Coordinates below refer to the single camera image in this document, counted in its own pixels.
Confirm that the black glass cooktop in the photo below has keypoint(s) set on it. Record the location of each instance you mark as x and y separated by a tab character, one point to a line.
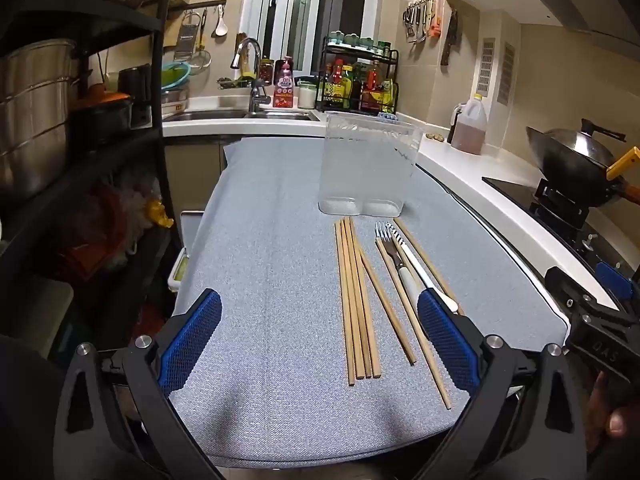
510	187

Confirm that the white ladle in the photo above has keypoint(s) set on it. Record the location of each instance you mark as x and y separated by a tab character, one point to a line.
220	27

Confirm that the red jar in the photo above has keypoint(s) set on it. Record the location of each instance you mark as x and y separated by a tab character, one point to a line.
266	72

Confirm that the black shelving rack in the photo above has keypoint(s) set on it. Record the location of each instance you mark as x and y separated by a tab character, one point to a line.
159	110

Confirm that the black pot with orange lid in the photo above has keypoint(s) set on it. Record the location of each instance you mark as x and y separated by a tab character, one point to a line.
105	115

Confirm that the row of hanging kitchen tools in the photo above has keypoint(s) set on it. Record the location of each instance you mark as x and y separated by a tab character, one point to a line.
417	20

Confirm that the blue scrubbing cloth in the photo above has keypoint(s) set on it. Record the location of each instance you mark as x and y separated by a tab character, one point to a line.
387	116

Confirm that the steel bowl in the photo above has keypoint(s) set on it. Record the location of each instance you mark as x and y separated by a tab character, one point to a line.
175	96

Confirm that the row of spice jars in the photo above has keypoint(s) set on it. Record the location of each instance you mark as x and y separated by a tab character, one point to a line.
350	40

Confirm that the white plastic bin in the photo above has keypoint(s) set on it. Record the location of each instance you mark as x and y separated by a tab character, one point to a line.
182	260

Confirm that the green plastic colander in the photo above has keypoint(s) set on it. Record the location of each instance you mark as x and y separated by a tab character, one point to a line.
175	75

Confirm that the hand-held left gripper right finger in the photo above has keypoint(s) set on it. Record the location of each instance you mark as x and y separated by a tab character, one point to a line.
447	340

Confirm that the steel sink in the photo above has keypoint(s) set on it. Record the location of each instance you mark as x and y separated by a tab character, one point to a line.
215	115

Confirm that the white striped chopstick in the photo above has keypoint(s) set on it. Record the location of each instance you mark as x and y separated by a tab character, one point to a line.
445	298

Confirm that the black cup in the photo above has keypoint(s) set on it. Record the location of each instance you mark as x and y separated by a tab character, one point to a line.
135	90

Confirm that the red plastic bag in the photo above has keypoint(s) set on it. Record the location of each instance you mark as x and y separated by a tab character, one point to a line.
97	235

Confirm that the blue-grey table mat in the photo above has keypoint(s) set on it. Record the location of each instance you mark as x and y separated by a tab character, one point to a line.
270	260

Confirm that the steel kitchen faucet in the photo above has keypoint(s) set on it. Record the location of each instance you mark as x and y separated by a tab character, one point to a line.
257	95

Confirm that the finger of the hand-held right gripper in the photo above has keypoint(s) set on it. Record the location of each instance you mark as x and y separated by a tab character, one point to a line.
614	279
570	287

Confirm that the wall vent grille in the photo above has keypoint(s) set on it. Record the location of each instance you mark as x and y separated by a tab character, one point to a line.
506	75
486	65

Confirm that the person's right hand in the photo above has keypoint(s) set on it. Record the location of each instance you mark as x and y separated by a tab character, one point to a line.
617	422

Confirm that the yellow plastic object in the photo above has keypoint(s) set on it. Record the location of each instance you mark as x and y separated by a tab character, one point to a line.
159	212

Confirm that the hanging cleaver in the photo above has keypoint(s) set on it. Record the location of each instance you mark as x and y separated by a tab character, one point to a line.
450	35

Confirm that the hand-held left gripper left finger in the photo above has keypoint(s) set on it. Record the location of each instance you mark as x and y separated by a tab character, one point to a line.
192	340

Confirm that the hanging wooden board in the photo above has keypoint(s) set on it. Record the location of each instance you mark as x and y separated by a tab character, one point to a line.
171	32

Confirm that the window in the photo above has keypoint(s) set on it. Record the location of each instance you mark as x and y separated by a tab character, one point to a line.
310	10

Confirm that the black wok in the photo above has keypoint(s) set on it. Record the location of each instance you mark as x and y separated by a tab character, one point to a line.
565	170

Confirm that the black spice rack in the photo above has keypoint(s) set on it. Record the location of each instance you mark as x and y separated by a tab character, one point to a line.
350	51

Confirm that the cooking oil jug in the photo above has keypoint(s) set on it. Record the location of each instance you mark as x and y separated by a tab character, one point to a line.
470	130

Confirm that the steel wok lid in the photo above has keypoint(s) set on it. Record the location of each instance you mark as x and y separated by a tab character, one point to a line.
575	142

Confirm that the white jar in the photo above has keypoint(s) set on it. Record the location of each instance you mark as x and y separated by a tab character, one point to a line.
307	96

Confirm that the large steel stockpot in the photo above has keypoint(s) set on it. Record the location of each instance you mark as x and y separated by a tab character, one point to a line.
35	110

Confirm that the red detergent bottle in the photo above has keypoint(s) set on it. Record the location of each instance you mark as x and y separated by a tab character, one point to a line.
284	90

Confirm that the black burner grate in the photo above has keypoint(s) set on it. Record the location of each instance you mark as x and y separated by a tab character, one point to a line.
557	205

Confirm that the row of sauce bottles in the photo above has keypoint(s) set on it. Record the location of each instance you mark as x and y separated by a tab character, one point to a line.
372	80

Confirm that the steel box grater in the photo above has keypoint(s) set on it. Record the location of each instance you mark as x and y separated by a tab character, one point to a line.
185	40

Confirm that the clear plastic utensil container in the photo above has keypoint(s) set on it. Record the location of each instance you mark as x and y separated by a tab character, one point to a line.
370	170

